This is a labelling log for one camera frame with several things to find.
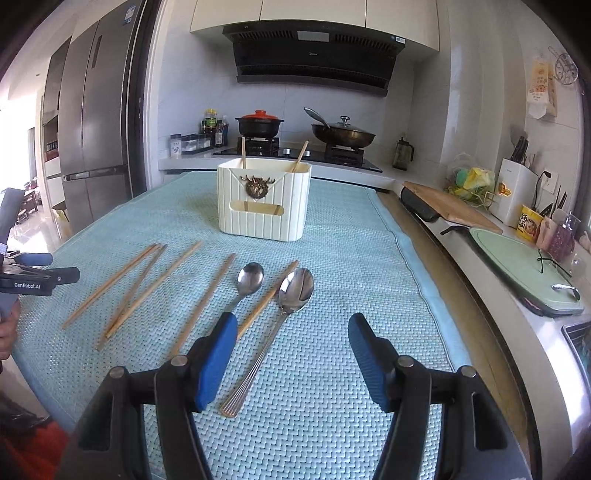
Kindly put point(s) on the large steel spoon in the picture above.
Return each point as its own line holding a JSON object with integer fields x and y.
{"x": 295, "y": 290}

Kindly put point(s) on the dark soy sauce bottle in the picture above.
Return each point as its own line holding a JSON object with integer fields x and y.
{"x": 221, "y": 134}

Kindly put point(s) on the light blue woven mat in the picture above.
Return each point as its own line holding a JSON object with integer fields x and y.
{"x": 323, "y": 277}

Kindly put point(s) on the white ribbed utensil holder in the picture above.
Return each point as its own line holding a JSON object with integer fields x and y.
{"x": 263, "y": 212}

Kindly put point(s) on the black clay pot red lid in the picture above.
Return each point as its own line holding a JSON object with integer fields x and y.
{"x": 259, "y": 125}

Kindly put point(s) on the hanging paper bag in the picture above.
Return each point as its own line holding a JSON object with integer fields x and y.
{"x": 541, "y": 90}

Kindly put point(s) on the black glass gas cooktop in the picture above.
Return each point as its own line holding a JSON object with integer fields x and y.
{"x": 295, "y": 154}

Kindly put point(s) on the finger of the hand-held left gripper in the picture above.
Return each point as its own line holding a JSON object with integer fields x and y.
{"x": 34, "y": 259}
{"x": 64, "y": 276}

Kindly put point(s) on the white wall socket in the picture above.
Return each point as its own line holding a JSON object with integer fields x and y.
{"x": 546, "y": 181}

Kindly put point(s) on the bag of yellow green sponges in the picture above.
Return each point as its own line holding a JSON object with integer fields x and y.
{"x": 471, "y": 180}

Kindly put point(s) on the person's left hand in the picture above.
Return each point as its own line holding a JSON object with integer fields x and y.
{"x": 8, "y": 330}

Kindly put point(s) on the pale green cutting board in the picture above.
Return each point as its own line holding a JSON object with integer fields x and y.
{"x": 512, "y": 263}

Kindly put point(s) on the yellow instant noodle cup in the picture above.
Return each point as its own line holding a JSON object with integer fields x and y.
{"x": 528, "y": 224}

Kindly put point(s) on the built-in shelf cabinet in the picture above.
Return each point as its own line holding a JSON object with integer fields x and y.
{"x": 54, "y": 115}

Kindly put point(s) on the black range hood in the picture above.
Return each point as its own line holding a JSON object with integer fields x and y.
{"x": 314, "y": 55}

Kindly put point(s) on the white seasoning shaker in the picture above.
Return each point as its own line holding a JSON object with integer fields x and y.
{"x": 176, "y": 147}

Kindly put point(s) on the white knife holder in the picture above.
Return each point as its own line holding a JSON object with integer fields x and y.
{"x": 515, "y": 194}

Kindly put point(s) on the pink plastic container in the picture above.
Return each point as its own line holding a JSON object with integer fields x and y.
{"x": 556, "y": 240}

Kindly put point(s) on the yellow cap sauce bottle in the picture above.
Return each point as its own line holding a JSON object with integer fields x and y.
{"x": 211, "y": 122}

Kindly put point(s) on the small steel spoon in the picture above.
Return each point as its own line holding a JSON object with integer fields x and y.
{"x": 250, "y": 278}

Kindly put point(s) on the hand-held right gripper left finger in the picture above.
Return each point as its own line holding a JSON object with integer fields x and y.
{"x": 217, "y": 364}

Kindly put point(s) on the black frying pan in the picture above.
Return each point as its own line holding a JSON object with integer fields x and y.
{"x": 418, "y": 207}

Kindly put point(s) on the clear spice jar set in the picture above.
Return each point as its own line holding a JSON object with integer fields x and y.
{"x": 195, "y": 144}

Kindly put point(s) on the dark water pitcher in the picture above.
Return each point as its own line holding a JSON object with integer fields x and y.
{"x": 402, "y": 154}

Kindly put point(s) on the white wall cabinet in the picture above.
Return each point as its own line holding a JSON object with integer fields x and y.
{"x": 323, "y": 18}

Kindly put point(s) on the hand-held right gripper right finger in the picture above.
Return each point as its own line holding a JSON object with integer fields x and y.
{"x": 369, "y": 364}

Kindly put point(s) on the steel wok with glass lid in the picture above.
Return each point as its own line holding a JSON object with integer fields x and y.
{"x": 344, "y": 134}

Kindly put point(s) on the steel sink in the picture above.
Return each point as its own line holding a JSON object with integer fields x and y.
{"x": 579, "y": 344}

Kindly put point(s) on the wooden cutting board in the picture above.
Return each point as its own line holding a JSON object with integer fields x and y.
{"x": 457, "y": 207}

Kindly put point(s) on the grey steel refrigerator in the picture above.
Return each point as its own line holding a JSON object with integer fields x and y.
{"x": 99, "y": 129}

